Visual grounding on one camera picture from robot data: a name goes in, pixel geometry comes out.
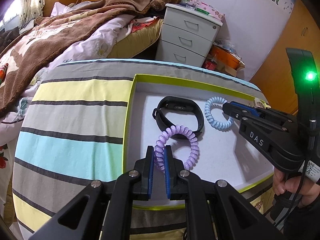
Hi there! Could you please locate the striped table cloth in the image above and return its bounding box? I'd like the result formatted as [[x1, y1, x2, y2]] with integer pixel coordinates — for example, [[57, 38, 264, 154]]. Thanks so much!
[[12, 59, 265, 239]]

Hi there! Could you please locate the light blue spiral hair tie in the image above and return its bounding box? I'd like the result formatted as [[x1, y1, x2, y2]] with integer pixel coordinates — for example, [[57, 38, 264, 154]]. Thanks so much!
[[204, 95, 235, 132]]

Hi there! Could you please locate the pink floral box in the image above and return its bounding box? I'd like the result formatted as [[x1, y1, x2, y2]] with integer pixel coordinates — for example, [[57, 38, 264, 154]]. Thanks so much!
[[180, 0, 225, 21]]

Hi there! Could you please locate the person's right hand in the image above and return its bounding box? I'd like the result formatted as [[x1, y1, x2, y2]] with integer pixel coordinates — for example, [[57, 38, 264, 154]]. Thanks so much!
[[272, 168, 319, 207]]

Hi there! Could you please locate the green light tracker mount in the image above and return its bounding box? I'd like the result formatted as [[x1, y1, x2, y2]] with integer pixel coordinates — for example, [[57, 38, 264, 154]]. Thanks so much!
[[286, 48, 319, 137]]

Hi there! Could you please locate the dotted curtain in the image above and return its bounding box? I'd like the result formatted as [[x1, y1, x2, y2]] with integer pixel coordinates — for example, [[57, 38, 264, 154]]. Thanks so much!
[[19, 0, 46, 29]]

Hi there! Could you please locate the floral white quilt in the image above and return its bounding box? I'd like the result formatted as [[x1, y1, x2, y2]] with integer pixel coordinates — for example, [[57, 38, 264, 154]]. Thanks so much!
[[0, 0, 141, 218]]

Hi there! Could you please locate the translucent pink hair claw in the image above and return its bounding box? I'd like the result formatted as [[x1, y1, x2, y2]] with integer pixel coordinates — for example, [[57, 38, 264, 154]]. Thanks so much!
[[253, 98, 270, 109]]

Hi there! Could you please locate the grey drawer nightstand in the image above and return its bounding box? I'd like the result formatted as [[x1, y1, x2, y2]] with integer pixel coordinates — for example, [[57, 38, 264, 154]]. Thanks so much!
[[156, 3, 222, 67]]

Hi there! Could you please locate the purple spiral hair tie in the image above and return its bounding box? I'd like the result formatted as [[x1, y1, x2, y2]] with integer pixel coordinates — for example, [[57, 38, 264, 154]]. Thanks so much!
[[153, 125, 200, 173]]

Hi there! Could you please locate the orange storage box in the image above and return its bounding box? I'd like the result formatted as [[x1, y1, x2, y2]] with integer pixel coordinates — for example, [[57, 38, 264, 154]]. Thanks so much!
[[202, 41, 245, 77]]

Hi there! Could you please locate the lime green tray box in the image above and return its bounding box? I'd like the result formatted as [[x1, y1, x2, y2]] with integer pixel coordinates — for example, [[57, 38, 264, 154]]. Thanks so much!
[[123, 74, 273, 213]]

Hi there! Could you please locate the yellow pillow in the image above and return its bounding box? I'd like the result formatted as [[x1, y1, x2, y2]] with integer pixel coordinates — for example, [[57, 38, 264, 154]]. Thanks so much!
[[107, 19, 163, 59]]

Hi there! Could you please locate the wooden wardrobe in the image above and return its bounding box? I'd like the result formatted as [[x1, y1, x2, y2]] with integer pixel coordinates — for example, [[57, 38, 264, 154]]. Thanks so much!
[[249, 0, 320, 116]]

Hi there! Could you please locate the black fitness band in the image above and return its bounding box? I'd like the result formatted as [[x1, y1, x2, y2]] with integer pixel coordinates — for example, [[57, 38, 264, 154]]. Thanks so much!
[[152, 96, 204, 137]]

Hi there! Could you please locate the brown fleece blanket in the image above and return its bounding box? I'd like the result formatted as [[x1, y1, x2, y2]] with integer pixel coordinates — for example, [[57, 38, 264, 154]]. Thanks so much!
[[1, 0, 150, 116]]

